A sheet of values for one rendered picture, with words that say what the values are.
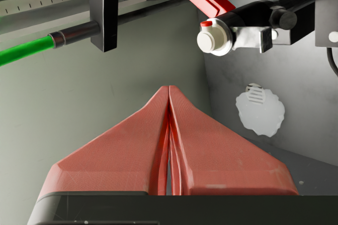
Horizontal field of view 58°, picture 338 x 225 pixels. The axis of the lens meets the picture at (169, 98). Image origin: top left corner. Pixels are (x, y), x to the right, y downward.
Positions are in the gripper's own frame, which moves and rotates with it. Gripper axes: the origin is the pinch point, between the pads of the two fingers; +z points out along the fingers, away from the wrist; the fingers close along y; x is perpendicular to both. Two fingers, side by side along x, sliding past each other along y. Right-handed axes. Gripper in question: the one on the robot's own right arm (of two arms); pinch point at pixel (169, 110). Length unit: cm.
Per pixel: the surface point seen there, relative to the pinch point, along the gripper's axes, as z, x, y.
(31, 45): 19.6, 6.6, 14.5
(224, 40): 10.3, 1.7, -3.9
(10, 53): 17.8, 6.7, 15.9
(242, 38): 9.7, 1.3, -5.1
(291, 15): 12.2, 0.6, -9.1
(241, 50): 41.3, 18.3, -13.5
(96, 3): 25.3, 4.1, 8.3
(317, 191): 20.5, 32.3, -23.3
